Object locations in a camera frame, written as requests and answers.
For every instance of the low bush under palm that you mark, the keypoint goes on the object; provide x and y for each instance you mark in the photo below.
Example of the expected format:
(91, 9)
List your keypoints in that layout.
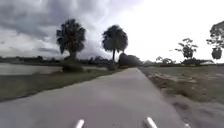
(71, 65)

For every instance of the grass verge with bare patches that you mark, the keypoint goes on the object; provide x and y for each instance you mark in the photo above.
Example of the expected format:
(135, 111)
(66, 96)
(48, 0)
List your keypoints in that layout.
(36, 83)

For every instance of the distant tree line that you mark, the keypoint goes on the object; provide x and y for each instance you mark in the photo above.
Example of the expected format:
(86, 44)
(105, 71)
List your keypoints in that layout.
(30, 60)

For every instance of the pale water surface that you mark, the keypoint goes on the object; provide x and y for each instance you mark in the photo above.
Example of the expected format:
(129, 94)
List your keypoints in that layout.
(23, 69)

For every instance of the thin sparse tree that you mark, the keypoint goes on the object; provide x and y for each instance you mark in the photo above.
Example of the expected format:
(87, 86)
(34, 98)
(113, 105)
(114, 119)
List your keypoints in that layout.
(187, 49)

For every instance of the robot's own part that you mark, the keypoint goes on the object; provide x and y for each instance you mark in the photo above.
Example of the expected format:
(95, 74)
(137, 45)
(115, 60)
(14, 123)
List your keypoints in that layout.
(79, 124)
(150, 122)

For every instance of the low building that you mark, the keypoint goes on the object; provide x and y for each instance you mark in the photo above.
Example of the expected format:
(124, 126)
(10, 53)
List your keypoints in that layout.
(200, 62)

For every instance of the dark bush clump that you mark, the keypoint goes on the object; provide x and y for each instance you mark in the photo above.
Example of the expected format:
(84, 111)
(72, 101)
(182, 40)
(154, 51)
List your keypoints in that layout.
(128, 60)

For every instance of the dry patchy grass field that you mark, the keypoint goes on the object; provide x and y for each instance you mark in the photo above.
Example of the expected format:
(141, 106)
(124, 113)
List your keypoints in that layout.
(190, 81)

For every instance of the large palm tree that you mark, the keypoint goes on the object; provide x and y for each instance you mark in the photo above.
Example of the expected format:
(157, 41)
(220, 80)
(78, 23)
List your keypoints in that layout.
(71, 36)

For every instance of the grey paved path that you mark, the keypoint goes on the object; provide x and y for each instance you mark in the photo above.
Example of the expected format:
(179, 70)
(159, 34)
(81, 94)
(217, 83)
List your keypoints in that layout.
(113, 100)

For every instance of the slim palm tree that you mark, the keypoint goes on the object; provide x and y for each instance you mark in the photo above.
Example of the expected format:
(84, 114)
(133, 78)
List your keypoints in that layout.
(114, 39)

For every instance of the broad leafy tree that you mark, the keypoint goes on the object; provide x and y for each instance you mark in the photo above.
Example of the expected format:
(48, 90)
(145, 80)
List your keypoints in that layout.
(217, 40)

